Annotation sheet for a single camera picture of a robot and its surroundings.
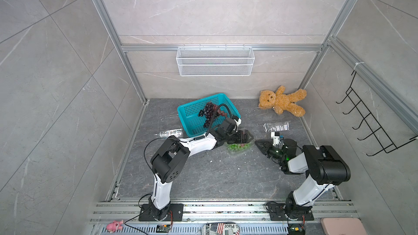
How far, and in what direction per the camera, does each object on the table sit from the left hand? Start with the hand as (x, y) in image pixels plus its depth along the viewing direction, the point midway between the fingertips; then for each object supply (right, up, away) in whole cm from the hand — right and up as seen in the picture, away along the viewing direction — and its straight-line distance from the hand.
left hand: (250, 136), depth 86 cm
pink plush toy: (-63, -36, -17) cm, 75 cm away
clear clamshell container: (+1, -8, +6) cm, 10 cm away
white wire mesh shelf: (-19, +45, +15) cm, 51 cm away
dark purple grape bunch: (-22, +14, +18) cm, 32 cm away
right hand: (+5, -5, +5) cm, 9 cm away
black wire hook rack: (+47, +5, -21) cm, 52 cm away
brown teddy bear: (+28, +20, +24) cm, 42 cm away
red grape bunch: (-3, -5, +4) cm, 7 cm away
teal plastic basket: (-33, +5, +19) cm, 38 cm away
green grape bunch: (-7, -7, +4) cm, 10 cm away
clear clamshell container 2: (+17, +5, +7) cm, 19 cm away
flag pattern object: (-17, -36, -19) cm, 44 cm away
